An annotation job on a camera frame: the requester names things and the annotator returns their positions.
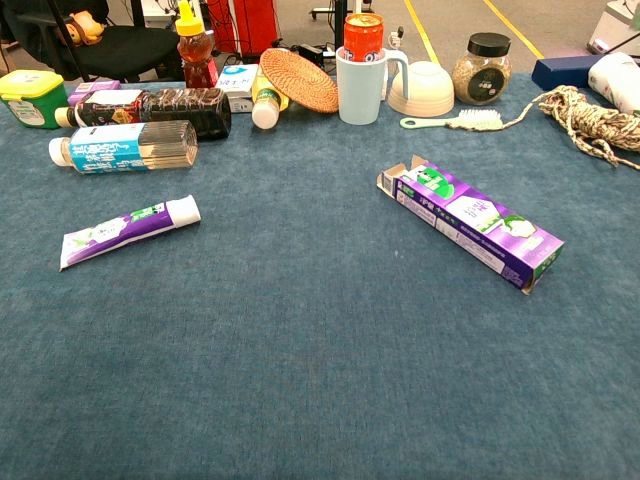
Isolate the purple toothpaste carton box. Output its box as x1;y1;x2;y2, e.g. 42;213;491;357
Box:
376;154;566;296

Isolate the purple white toothpaste tube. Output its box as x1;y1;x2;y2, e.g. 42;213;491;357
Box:
59;194;202;273

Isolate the mint green brush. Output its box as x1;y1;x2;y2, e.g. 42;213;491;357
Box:
399;108;504;132

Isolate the small purple box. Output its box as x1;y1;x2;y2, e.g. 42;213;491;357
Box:
66;79;122;107

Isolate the navy blue box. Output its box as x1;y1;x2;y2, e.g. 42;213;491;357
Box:
530;54;609;92

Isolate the blue table cloth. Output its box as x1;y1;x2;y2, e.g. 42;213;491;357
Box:
0;72;640;480

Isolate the light blue mug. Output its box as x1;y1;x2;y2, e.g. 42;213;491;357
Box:
335;46;411;126

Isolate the woven rattan coaster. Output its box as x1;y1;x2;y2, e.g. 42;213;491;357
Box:
259;47;341;115

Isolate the white blue carton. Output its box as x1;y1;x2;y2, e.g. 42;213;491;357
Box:
215;63;261;114

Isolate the white upturned bowl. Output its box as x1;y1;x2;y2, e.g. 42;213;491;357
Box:
387;60;456;118

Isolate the dark tea bottle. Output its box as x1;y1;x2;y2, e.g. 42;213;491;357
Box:
53;87;233;141

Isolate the black power adapter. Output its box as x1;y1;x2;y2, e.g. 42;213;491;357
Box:
292;43;336;64

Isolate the orange soda can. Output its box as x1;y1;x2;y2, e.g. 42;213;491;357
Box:
343;13;386;63

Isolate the honey bottle yellow cap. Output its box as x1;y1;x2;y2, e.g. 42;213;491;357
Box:
174;0;220;90

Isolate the red cabinet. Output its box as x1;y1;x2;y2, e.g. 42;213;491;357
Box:
206;0;281;57

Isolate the clear bottle blue label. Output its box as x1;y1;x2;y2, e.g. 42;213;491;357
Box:
48;120;200;176

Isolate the glass jar black lid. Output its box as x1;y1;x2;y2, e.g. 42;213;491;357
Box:
451;32;513;106

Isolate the black tripod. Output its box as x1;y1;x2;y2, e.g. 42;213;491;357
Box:
309;0;371;21

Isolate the black office chair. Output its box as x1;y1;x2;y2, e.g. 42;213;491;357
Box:
0;0;184;84

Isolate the brown plush toy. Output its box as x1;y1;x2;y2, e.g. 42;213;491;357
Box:
54;10;106;47

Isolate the green container yellow lid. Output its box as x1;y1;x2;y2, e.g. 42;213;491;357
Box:
0;69;70;130

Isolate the white squeeze bottle yellow cap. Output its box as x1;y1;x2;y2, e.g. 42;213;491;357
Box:
587;51;640;116

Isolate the white machine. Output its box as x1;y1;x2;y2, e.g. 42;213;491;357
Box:
585;0;640;57

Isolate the beige rope bundle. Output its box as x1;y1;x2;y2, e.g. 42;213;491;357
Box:
499;84;640;172

